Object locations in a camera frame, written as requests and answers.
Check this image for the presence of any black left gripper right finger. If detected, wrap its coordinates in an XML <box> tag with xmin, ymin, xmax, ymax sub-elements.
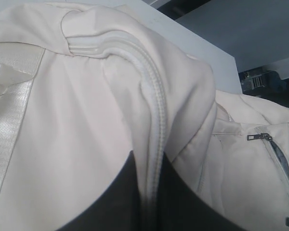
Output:
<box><xmin>157</xmin><ymin>155</ymin><xmax>244</xmax><ymax>231</ymax></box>

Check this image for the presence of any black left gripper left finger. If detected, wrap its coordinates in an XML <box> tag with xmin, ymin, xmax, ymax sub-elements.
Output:
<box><xmin>59</xmin><ymin>151</ymin><xmax>142</xmax><ymax>231</ymax></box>

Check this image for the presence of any cream fabric duffel bag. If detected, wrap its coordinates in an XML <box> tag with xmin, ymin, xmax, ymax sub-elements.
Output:
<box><xmin>0</xmin><ymin>3</ymin><xmax>289</xmax><ymax>231</ymax></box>

